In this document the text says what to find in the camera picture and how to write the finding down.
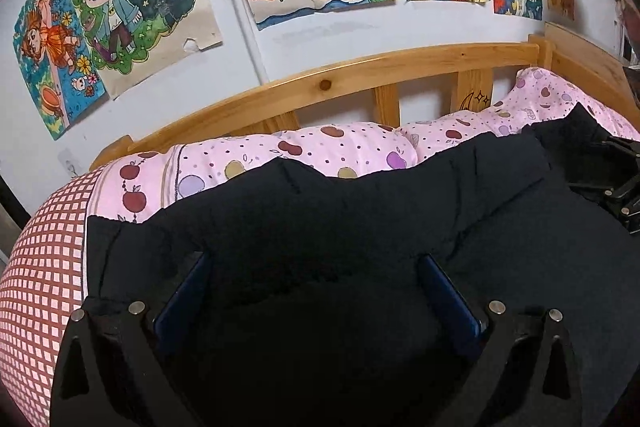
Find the pink fruit print duvet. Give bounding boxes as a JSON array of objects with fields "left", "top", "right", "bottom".
[{"left": 88, "top": 67, "right": 639, "bottom": 223}]

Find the red white checkered pillow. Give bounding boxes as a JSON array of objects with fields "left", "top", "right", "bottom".
[{"left": 1, "top": 171, "right": 100, "bottom": 426}]

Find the black large jacket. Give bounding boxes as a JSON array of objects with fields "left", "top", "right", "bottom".
[{"left": 88, "top": 106, "right": 639, "bottom": 426}]

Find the orange girl drawing poster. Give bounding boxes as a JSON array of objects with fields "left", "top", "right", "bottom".
[{"left": 13, "top": 0, "right": 106, "bottom": 140}]

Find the wooden bed frame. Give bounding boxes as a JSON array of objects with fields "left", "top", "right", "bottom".
[{"left": 91, "top": 28, "right": 639, "bottom": 168}]

